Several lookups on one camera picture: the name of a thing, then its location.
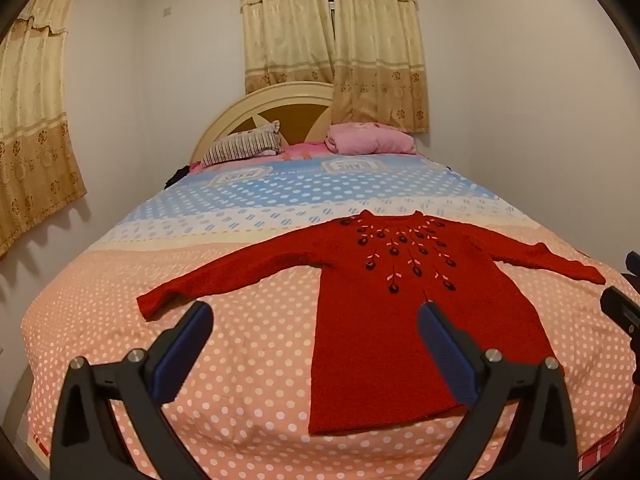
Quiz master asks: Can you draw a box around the red plaid bed sheet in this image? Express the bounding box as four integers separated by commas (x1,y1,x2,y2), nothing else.
577,417,628,473

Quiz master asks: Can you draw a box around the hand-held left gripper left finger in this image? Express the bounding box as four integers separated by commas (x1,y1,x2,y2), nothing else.
50,301,216,480

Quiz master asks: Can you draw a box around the red knitted sweater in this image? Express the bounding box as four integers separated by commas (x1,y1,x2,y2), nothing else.
136,210,607,436

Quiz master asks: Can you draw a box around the pink bed sheet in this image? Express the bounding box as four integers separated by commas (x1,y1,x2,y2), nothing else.
187,141,328,173

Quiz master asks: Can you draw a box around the polka dot bed blanket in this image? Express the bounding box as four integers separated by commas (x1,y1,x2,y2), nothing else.
20,152,633,480

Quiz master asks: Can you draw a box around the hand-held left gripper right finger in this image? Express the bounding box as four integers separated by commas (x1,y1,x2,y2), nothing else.
417,301,581,480

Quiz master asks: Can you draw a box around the pink pillow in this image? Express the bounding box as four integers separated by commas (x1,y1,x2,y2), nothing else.
325,121,417,157

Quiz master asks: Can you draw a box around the cream wooden headboard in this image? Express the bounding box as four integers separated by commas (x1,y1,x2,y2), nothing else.
189,81,335,163

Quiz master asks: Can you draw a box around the striped pillow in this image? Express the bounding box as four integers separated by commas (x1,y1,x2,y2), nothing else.
200,120,285,168

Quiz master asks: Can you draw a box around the dark cloth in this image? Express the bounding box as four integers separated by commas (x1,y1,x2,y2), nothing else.
164,162,193,191

